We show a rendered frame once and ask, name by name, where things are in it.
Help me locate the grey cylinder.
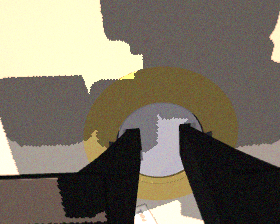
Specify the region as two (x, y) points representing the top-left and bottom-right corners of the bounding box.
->
(118, 103), (202, 177)

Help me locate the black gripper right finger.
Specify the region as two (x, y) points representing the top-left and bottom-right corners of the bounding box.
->
(179, 124), (280, 224)

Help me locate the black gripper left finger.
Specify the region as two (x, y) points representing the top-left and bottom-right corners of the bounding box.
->
(0, 128), (141, 224)

